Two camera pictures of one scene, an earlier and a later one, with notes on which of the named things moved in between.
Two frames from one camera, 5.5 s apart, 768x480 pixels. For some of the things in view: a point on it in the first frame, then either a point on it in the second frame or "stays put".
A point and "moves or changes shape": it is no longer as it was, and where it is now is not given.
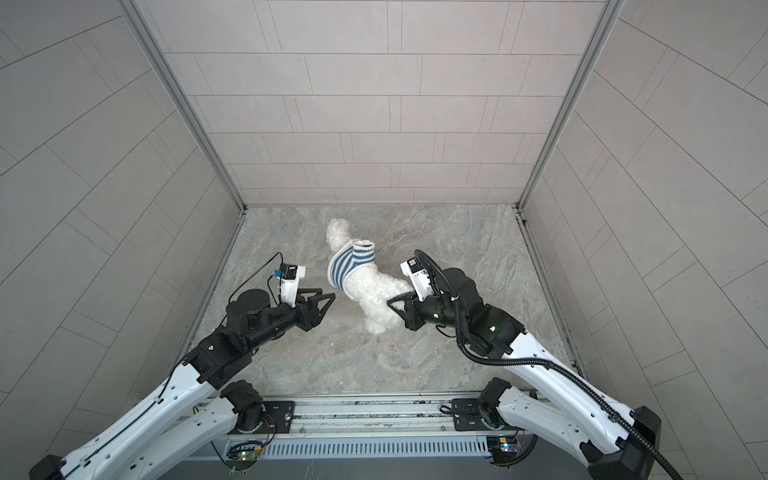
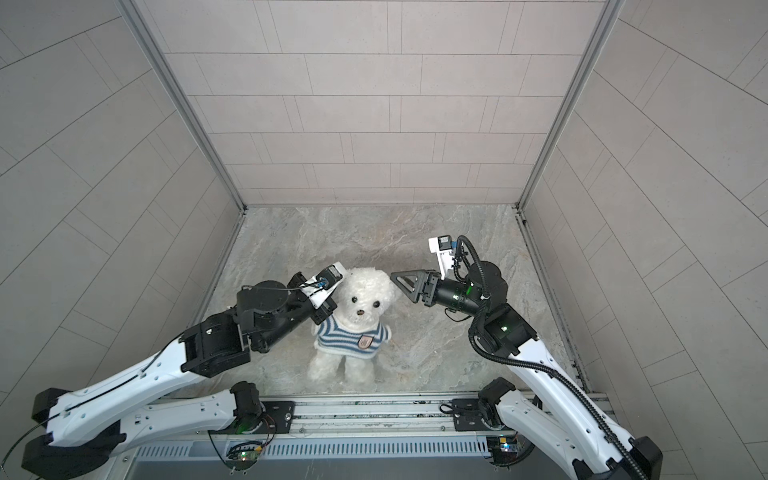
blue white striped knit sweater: x=346 y=256 → x=361 y=344
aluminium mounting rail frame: x=378 y=415 stays put
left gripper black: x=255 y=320 stays put
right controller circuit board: x=503 y=449 stays put
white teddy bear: x=370 y=285 moves or changes shape
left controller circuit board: x=244 y=455 stays put
